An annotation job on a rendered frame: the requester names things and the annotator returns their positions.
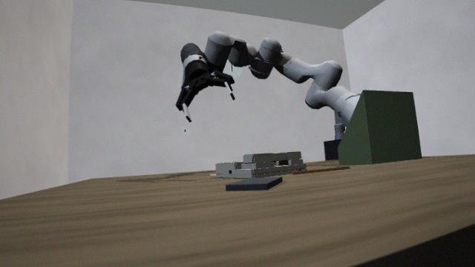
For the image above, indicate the white telephone handset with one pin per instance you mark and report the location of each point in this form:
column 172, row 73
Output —
column 258, row 158

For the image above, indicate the white desk phone body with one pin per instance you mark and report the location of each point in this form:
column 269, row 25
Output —
column 255, row 170

